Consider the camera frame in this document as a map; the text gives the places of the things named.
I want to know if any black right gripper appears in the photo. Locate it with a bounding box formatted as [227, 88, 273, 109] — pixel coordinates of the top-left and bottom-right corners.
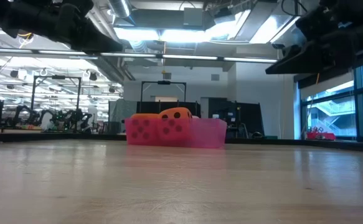
[265, 6, 363, 75]

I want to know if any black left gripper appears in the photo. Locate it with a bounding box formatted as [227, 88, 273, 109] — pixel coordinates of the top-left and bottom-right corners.
[9, 0, 125, 54]

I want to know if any large orange foam die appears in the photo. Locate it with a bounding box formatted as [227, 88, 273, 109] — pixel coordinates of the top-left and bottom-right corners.
[157, 107, 194, 147]
[130, 113, 161, 146]

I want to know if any translucent red plastic bin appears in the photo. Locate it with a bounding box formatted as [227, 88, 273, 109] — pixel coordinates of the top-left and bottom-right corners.
[124, 117, 228, 149]

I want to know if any grey-green tarp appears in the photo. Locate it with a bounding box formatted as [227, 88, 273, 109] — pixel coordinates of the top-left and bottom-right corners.
[108, 99, 138, 135]

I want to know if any red desk container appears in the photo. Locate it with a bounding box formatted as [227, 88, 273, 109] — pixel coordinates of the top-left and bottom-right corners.
[306, 126, 337, 141]

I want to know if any long ceiling light bar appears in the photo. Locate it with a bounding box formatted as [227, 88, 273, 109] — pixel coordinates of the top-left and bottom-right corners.
[0, 48, 278, 63]

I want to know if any grey ceiling box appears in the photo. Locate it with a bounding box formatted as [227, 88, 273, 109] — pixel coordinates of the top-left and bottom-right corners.
[183, 7, 204, 27]

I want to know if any silver ventilation duct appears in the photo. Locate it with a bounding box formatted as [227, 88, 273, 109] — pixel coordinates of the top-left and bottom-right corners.
[108, 0, 133, 19]

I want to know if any black metal gantry frame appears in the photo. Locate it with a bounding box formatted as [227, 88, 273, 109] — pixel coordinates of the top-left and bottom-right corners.
[140, 80, 187, 114]
[31, 75, 82, 131]

